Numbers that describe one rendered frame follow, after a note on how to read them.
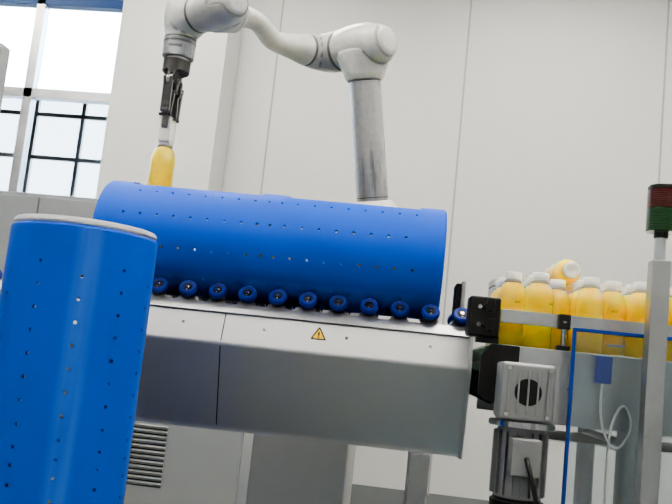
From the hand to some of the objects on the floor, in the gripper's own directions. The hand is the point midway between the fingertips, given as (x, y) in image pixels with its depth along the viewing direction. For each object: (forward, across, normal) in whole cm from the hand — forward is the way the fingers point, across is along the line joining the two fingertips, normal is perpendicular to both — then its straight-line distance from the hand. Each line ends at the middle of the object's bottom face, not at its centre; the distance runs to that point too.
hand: (167, 131), depth 231 cm
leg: (+139, +12, +77) cm, 159 cm away
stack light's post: (+138, +41, +122) cm, 189 cm away
